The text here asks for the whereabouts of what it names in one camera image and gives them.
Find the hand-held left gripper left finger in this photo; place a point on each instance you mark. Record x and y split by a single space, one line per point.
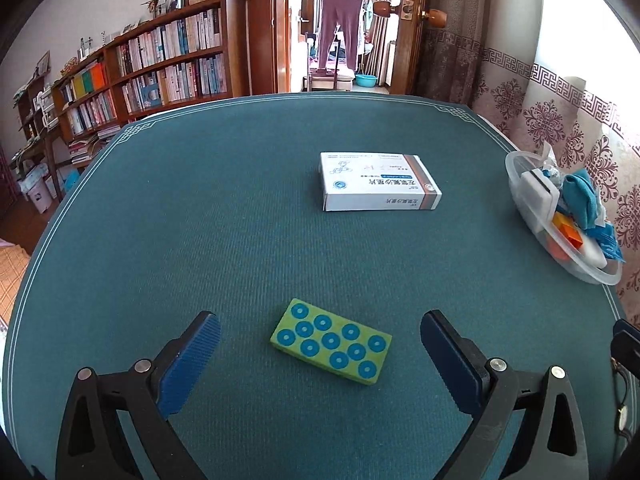
192 360

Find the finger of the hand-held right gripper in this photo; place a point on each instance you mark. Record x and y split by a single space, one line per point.
622 334

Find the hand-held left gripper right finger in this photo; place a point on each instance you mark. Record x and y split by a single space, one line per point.
450 360

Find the blue cracker packet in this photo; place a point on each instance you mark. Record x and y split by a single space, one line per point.
611 247

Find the orange toy brick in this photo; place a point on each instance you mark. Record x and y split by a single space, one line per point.
567 232

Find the green block with blue dots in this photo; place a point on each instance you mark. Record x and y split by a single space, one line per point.
330 342

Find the clear plastic bowl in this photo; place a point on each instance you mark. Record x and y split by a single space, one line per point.
530 232

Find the white medicine box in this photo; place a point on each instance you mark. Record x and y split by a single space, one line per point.
370 180

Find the bed with orange mat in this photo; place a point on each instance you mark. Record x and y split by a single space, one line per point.
12 285

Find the pink trash bin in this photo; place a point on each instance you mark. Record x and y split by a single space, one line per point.
39 192

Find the stack of books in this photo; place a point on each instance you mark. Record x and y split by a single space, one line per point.
90 147

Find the patterned curtain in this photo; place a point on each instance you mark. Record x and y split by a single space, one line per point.
550 85

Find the small wooden shelf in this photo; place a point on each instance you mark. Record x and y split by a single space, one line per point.
35 120

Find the blue basin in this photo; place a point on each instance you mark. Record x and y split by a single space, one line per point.
366 81

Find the large wooden bookshelf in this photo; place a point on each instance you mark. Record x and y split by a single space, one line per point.
160 60

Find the wooden door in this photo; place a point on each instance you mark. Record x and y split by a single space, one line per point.
407 55

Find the wooden chair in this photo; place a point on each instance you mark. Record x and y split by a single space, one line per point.
325 77

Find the wooden door knob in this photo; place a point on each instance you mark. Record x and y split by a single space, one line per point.
386 8
436 17

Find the hanging purple pants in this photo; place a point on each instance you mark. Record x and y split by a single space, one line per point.
342 25

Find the wooden door frame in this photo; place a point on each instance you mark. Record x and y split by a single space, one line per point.
270 30

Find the photo frame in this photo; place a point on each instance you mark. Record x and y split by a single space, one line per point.
172 1

